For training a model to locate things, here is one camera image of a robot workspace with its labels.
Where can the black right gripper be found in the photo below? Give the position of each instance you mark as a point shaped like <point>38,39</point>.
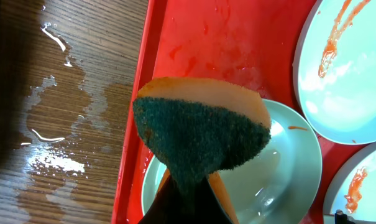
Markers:
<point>342,218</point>

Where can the orange green sponge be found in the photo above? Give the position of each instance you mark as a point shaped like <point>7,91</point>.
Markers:
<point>199,126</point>

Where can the red plastic tray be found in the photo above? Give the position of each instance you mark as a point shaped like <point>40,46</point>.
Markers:
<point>250,43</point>

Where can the white plate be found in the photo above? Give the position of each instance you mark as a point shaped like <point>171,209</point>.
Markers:
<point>334,70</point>
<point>280,184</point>
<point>352,191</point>

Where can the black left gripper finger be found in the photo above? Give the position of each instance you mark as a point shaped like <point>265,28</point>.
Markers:
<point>211,203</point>

